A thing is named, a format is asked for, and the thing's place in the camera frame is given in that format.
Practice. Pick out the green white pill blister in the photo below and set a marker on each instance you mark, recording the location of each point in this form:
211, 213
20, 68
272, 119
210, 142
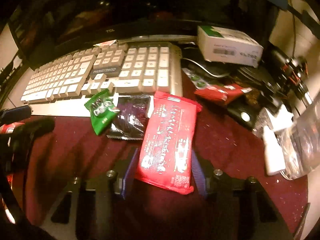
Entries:
197, 80

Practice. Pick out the small red packet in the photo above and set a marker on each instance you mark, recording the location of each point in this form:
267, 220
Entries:
222, 95

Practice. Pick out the white power adapter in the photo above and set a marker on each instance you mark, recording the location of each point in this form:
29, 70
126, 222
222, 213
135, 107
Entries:
276, 122

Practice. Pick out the black computer mouse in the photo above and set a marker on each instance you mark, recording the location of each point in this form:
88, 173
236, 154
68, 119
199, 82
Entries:
216, 70

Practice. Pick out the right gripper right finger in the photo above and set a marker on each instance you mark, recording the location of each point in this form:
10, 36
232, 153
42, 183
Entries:
244, 210

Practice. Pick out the black TCL monitor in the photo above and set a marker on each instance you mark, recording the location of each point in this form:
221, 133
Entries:
47, 29

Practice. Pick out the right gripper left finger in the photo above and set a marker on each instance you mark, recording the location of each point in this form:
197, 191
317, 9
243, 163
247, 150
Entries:
84, 209

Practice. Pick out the green snack packet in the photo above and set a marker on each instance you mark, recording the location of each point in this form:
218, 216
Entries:
102, 111

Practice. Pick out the white dropper bottle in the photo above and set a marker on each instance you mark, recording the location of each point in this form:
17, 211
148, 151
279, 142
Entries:
274, 158

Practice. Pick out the white medicine box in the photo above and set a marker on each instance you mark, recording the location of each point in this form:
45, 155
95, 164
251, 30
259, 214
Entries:
228, 46

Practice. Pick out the red white tray box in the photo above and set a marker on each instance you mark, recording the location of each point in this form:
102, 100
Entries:
9, 128

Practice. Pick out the white computer keyboard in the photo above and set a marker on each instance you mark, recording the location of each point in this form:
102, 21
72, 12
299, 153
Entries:
62, 87

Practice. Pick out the dark purple snack packet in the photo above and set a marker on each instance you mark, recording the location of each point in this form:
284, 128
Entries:
132, 120

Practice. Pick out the black motor with red wires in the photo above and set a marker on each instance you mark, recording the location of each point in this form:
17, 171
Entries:
290, 74

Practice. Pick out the dark red table mat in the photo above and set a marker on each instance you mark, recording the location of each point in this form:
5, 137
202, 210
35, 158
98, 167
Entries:
72, 150

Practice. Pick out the black device with white button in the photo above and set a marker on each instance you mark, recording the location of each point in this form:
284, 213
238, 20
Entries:
242, 113

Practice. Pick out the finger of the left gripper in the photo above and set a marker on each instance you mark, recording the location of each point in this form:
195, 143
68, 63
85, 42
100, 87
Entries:
23, 135
9, 116

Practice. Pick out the clear plastic pitcher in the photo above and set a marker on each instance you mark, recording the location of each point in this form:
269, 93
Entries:
300, 143

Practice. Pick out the red snack packet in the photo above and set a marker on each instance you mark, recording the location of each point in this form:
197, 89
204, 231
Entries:
165, 156

